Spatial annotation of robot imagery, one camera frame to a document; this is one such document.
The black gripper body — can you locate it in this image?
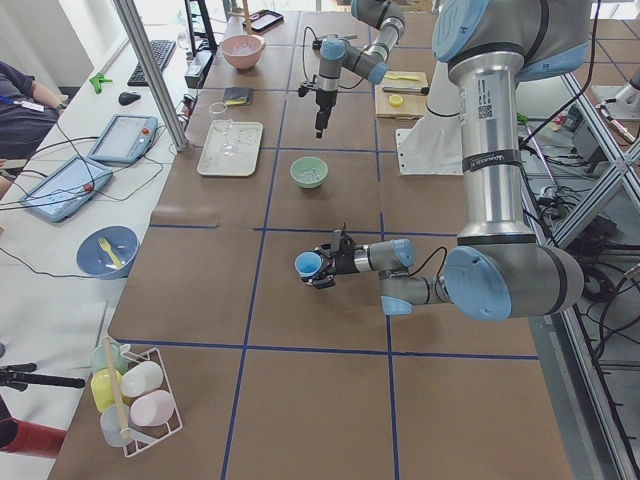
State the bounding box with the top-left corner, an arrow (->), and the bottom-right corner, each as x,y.
319,244 -> 368,278
315,89 -> 338,131

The light blue plastic cup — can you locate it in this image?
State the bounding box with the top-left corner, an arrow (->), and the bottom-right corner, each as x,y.
294,251 -> 323,278

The green bowl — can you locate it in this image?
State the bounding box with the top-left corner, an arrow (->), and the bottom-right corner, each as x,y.
289,156 -> 329,189

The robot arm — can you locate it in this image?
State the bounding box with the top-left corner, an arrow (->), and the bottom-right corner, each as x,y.
309,1 -> 405,138
295,1 -> 591,321

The pink bowl with ice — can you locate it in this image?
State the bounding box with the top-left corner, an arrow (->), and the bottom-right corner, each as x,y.
220,35 -> 266,70

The blue bowl with fork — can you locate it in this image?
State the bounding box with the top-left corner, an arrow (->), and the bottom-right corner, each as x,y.
76,225 -> 140,280

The wooden cutting board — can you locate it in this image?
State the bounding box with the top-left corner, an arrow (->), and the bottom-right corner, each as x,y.
374,71 -> 429,119

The lemon half slice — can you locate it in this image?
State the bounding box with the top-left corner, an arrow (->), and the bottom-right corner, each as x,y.
388,94 -> 404,107

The cream bear tray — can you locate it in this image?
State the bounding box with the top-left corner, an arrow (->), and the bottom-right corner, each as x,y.
196,120 -> 263,177

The clear wine glass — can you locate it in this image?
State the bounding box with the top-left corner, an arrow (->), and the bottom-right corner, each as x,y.
208,101 -> 238,157

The yellow plastic knife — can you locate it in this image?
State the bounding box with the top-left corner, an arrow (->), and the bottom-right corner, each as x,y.
384,73 -> 422,82

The grey folded cloth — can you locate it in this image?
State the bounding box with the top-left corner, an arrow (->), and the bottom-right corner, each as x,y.
222,87 -> 253,106

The black keyboard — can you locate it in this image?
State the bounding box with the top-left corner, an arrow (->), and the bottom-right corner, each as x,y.
126,39 -> 178,88

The far blue teach pendant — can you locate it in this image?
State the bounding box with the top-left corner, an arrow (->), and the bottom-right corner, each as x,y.
88,114 -> 158,165

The blue teach pendant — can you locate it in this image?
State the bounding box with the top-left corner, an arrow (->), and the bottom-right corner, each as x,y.
88,114 -> 158,165
19,156 -> 113,223

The black computer mouse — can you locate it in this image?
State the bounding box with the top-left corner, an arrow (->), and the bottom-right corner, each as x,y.
118,91 -> 141,106

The white plastic cup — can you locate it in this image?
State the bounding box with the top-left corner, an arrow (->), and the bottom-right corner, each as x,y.
120,361 -> 164,398

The pale pink plastic cup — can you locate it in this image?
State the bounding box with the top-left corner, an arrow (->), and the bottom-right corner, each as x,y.
130,390 -> 176,427

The yellow plastic fork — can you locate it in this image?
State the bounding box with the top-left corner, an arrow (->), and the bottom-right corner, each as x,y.
98,237 -> 123,269

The green clamp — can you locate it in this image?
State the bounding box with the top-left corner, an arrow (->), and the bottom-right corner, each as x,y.
89,72 -> 113,94

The green plastic cup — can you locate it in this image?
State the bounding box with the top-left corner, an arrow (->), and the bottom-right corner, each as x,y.
90,344 -> 128,375

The yellow plastic cup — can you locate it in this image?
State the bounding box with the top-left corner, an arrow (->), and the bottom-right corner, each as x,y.
90,368 -> 115,413

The near blue teach pendant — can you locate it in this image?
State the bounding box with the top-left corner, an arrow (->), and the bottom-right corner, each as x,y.
19,156 -> 113,223

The clear plastic cup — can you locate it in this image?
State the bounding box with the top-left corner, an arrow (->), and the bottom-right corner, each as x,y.
100,404 -> 132,447

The seated person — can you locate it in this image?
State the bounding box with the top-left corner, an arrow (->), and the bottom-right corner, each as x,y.
0,60 -> 69,201

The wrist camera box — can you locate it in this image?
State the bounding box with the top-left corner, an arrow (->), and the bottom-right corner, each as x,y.
329,223 -> 356,256

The steel knife handle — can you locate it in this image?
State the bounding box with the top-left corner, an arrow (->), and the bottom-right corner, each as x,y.
382,86 -> 430,96

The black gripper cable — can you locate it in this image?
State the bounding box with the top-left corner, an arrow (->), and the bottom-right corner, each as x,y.
409,245 -> 449,279

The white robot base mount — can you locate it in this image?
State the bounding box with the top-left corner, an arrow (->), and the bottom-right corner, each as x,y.
396,61 -> 462,175

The aluminium frame post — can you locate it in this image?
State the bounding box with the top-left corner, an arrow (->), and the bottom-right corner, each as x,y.
114,0 -> 188,152

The white wire cup rack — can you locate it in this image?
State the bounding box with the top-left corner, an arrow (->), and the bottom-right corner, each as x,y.
100,337 -> 183,458

